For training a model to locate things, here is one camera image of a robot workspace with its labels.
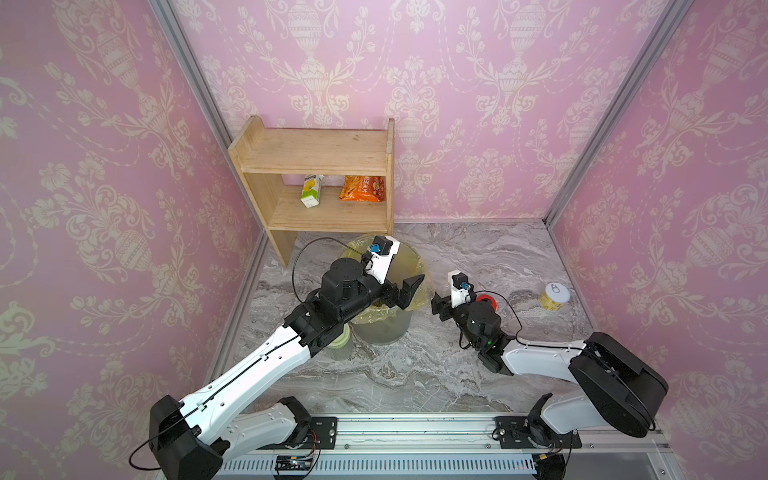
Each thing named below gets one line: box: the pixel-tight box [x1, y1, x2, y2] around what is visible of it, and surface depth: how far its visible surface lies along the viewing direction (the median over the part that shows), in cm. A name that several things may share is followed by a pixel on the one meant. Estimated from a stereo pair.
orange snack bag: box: [339, 175, 386, 203], surface depth 98 cm
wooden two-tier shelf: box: [227, 115, 395, 268], surface depth 85 cm
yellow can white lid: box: [540, 282, 571, 311], surface depth 96 cm
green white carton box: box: [300, 174, 325, 209], surface depth 97 cm
